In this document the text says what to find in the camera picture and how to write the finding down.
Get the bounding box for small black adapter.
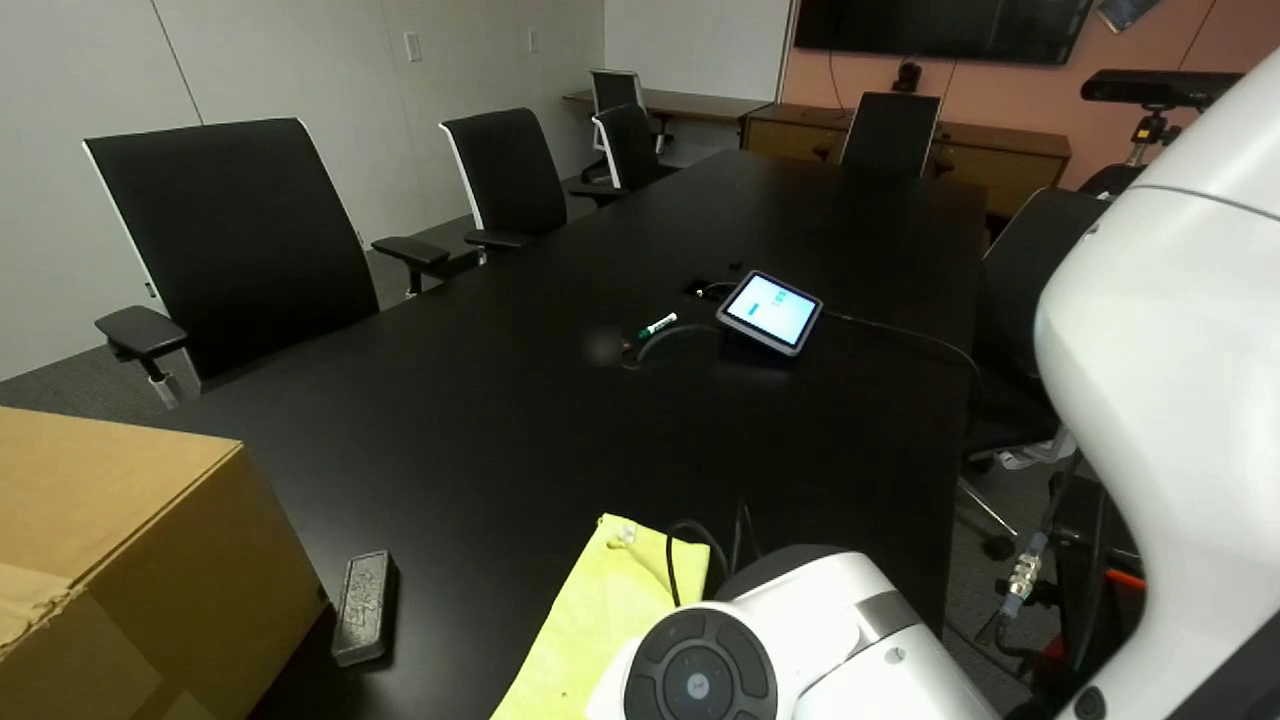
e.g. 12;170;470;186
585;333;632;363

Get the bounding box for cardboard box on table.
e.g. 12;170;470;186
0;407;325;720

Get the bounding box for black camera on stand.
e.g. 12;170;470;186
1080;68;1237;146

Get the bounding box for wall television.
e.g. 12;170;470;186
793;0;1093;65

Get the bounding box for grey remote control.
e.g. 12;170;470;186
333;550;391;667

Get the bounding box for tablet touch panel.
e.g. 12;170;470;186
717;268;822;358

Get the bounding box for black office chair far end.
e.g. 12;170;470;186
842;91;941;178

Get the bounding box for wooden sideboard cabinet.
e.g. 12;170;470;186
740;103;1070;218

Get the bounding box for black office chair near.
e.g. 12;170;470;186
81;116;385;404

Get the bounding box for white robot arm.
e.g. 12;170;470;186
585;53;1280;720

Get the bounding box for yellow towel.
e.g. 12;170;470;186
489;513;712;720

